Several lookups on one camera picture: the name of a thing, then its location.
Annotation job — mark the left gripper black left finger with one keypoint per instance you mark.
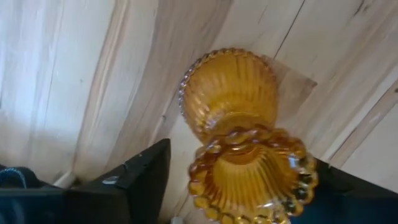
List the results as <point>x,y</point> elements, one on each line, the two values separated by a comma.
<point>136,186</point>

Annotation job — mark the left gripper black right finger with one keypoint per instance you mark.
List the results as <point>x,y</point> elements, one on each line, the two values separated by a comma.
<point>351,202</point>

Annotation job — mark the amber glass candle holder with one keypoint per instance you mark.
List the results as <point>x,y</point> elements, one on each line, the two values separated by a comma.
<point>248,174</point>

